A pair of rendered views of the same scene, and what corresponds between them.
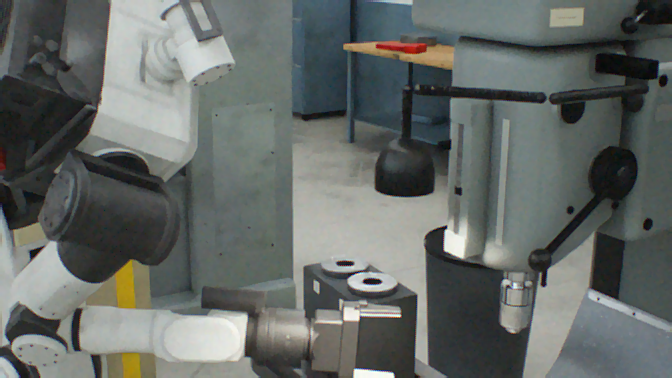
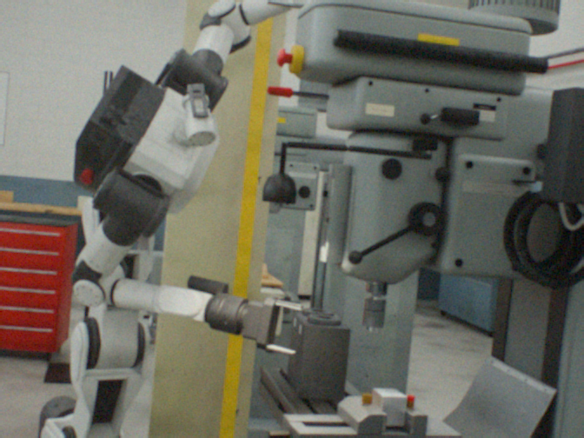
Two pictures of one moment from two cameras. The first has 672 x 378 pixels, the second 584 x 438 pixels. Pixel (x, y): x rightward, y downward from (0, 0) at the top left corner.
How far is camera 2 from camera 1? 0.97 m
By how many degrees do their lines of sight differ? 24
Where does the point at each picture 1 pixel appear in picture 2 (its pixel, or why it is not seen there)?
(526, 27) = (353, 113)
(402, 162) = (272, 182)
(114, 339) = (133, 296)
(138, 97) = (163, 148)
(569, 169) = (390, 209)
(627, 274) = (508, 341)
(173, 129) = (180, 169)
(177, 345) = (163, 301)
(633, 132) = (448, 197)
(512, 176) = (355, 210)
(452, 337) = not seen: outside the picture
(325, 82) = not seen: hidden behind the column
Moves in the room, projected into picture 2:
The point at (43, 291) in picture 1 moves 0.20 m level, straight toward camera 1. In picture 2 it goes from (92, 248) to (69, 257)
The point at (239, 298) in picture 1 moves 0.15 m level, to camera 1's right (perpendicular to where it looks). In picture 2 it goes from (209, 283) to (267, 292)
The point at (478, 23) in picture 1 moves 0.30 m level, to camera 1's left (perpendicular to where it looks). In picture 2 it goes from (341, 116) to (214, 108)
